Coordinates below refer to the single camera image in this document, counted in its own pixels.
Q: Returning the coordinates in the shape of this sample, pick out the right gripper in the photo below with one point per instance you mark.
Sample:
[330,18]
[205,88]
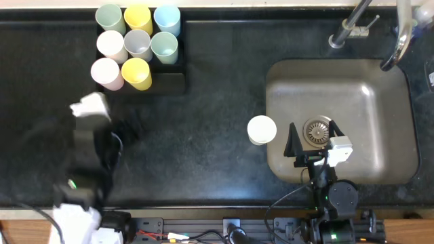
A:
[305,159]

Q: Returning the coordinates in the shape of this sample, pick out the white cup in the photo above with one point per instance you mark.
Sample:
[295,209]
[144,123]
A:
[110,44]
[261,130]

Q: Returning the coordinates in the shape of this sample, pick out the yellow cup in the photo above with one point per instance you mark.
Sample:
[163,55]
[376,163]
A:
[135,70]
[137,17]

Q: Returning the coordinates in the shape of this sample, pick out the pink cup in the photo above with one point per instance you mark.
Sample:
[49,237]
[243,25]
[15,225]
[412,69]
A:
[105,71]

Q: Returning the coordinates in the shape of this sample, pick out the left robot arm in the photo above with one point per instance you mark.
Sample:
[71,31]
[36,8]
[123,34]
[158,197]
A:
[84,152]

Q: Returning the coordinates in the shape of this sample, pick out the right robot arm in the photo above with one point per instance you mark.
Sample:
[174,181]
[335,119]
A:
[342,196]

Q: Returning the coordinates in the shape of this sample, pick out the steel sink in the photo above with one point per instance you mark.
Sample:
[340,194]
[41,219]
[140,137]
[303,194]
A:
[373,135]

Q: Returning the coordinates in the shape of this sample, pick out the steel tap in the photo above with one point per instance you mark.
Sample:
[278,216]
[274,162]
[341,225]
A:
[339,35]

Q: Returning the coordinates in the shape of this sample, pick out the black tray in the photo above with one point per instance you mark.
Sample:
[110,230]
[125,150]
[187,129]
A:
[169,84]

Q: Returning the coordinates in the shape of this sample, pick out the blue soap bottle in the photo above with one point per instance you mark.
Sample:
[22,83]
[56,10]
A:
[424,15]

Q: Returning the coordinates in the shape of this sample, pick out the green cup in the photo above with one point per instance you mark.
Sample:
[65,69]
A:
[164,45]
[109,17]

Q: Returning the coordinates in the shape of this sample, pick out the blue cup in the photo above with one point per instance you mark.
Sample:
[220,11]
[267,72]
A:
[167,17]

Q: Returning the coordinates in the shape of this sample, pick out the grey cup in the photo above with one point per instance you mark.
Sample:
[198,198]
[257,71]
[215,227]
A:
[136,43]

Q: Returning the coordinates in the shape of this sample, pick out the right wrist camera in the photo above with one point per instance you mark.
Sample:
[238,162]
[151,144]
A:
[339,150]

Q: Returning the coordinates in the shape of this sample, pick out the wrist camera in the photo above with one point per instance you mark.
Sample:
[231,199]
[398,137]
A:
[339,150]
[91,105]

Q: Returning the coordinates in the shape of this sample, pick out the mounting rail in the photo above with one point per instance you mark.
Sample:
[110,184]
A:
[196,226]

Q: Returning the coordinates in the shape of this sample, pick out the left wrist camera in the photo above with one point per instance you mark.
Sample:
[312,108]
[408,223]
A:
[91,105]

